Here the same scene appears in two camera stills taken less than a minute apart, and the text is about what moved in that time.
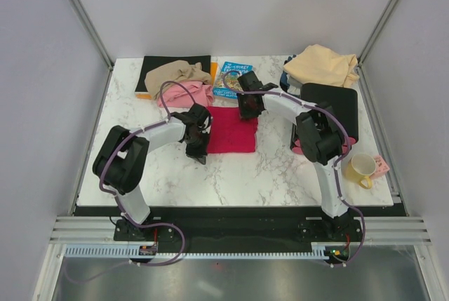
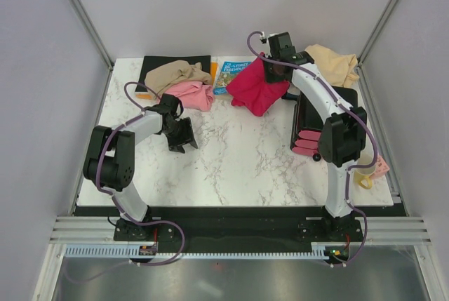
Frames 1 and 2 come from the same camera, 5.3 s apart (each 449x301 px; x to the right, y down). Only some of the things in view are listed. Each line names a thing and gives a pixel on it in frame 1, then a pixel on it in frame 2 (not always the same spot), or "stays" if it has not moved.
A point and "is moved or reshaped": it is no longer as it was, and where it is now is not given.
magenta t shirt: x=229 y=132 is moved or reshaped
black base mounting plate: x=240 y=226 stays
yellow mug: x=360 y=167 stays
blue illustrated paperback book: x=226 y=84 stays
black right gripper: x=243 y=113 → x=271 y=78
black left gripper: x=201 y=151 → x=175 y=145
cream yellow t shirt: x=320 y=64 stays
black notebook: x=149 y=60 stays
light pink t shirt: x=178 y=95 stays
